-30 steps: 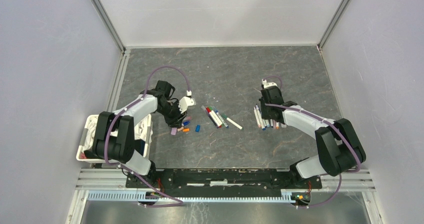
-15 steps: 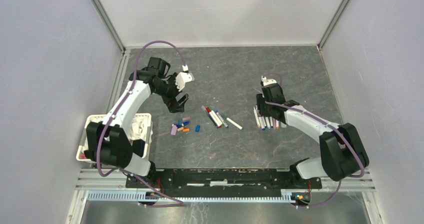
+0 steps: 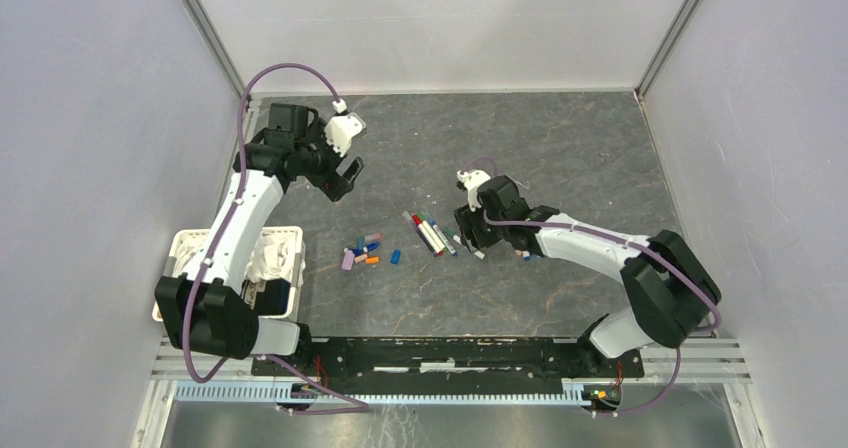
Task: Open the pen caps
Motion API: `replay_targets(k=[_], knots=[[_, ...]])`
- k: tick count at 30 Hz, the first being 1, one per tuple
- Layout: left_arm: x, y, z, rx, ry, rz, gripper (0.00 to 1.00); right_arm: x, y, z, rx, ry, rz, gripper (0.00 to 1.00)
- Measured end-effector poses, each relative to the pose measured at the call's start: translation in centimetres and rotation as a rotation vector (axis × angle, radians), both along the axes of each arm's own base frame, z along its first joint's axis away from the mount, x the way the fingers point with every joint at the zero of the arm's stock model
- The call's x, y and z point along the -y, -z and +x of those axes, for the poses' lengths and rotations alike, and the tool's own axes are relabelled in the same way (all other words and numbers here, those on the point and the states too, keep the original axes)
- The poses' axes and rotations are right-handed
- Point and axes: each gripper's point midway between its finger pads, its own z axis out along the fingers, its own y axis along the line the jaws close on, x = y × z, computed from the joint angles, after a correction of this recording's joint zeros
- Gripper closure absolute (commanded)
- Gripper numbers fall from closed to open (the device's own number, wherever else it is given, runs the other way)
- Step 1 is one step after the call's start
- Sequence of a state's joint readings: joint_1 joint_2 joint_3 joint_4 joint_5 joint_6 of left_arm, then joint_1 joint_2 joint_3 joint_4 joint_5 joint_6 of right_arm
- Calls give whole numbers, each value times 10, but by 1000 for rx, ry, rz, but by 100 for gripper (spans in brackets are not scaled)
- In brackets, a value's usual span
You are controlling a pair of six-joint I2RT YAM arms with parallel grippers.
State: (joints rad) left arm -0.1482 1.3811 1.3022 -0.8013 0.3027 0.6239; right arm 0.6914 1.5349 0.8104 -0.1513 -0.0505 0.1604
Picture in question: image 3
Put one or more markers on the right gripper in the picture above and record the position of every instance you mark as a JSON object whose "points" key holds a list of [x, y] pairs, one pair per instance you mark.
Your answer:
{"points": [[467, 220]]}

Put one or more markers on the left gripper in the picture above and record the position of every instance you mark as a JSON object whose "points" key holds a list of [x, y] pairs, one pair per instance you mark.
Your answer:
{"points": [[334, 186]]}

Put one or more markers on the green white marker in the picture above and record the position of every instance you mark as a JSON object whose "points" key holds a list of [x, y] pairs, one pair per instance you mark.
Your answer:
{"points": [[458, 240]]}

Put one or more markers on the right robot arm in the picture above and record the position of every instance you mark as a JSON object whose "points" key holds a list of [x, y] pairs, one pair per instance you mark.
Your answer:
{"points": [[670, 294]]}

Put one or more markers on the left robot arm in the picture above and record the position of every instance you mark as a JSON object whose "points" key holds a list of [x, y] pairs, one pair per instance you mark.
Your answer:
{"points": [[202, 307]]}

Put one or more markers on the red cap marker pen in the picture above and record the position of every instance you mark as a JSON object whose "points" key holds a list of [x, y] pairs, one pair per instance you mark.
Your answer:
{"points": [[436, 245]]}

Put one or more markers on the green cap marker pen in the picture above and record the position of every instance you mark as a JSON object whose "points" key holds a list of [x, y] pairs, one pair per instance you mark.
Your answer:
{"points": [[424, 219]]}

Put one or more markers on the purple grey marker pen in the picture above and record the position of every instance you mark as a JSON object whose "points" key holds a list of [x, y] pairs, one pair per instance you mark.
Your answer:
{"points": [[409, 219]]}

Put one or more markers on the white cloth in basket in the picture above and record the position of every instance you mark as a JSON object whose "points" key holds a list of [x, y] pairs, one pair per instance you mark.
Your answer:
{"points": [[278, 255]]}

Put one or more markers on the black item in basket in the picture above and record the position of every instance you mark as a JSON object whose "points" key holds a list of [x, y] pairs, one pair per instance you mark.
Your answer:
{"points": [[268, 297]]}

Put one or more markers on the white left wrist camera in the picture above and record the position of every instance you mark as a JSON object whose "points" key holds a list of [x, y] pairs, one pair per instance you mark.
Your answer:
{"points": [[341, 130]]}

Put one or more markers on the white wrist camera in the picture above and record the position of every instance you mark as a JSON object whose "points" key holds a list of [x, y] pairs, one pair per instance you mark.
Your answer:
{"points": [[470, 182], [341, 130]]}

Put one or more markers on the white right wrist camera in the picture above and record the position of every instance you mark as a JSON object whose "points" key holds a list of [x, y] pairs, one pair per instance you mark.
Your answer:
{"points": [[470, 182]]}

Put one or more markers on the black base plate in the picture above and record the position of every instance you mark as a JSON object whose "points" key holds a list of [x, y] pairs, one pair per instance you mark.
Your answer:
{"points": [[458, 365]]}

